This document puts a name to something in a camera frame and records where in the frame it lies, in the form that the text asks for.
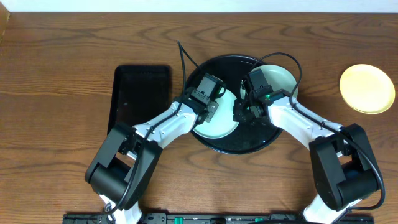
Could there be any light green plate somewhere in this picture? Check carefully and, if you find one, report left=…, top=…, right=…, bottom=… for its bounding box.
left=193, top=88, right=239, bottom=139
left=251, top=65, right=297, bottom=96

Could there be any yellow plastic plate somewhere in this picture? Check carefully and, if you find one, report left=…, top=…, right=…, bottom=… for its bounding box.
left=339, top=64, right=396, bottom=114

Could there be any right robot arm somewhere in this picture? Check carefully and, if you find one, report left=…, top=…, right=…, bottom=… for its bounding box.
left=234, top=68, right=386, bottom=223

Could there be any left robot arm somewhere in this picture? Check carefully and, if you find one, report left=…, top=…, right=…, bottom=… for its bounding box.
left=85, top=73, right=226, bottom=223

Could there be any round black tray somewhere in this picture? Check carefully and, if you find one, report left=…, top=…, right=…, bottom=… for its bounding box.
left=187, top=55, right=282, bottom=154

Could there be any black rectangular sponge tray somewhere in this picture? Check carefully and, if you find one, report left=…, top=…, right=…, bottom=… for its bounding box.
left=108, top=65, right=171, bottom=131

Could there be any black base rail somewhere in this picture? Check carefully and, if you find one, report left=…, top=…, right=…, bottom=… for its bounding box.
left=62, top=212, right=375, bottom=224

